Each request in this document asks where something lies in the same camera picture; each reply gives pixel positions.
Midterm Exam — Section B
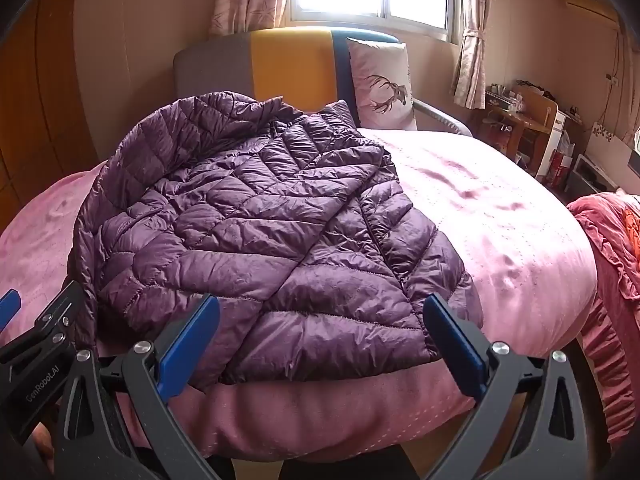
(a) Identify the wall air conditioner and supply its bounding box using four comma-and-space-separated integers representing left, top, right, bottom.
565, 0, 621, 23

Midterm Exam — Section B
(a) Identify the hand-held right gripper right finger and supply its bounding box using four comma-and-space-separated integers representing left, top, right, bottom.
415, 292, 591, 480

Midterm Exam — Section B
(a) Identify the pink bedspread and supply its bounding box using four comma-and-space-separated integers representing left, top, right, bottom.
0, 127, 598, 461

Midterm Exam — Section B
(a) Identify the wooden wardrobe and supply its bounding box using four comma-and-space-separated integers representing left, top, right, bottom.
0, 0, 108, 221

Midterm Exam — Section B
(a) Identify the red ruffled blanket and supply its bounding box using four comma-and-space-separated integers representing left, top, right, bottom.
565, 192, 640, 461

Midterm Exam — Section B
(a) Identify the red bag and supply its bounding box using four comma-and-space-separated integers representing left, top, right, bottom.
545, 152, 576, 186

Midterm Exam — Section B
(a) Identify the grey bed frame rail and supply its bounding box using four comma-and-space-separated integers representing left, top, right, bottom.
414, 100, 473, 137

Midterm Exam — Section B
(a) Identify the purple quilted puffer jacket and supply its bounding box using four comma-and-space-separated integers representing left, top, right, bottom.
67, 91, 485, 395

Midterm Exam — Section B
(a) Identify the grey yellow blue headboard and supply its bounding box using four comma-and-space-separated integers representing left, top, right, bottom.
173, 26, 416, 128

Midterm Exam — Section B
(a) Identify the wooden side shelf with items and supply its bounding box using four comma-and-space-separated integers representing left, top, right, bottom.
470, 80, 566, 181

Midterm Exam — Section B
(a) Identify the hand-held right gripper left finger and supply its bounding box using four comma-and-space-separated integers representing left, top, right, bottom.
52, 294, 236, 480

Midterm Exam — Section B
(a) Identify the white deer print pillow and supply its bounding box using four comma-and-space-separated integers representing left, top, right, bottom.
346, 37, 418, 132

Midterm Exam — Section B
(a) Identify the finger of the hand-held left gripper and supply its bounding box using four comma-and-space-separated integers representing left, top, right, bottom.
0, 288, 21, 334
0, 279, 99, 366

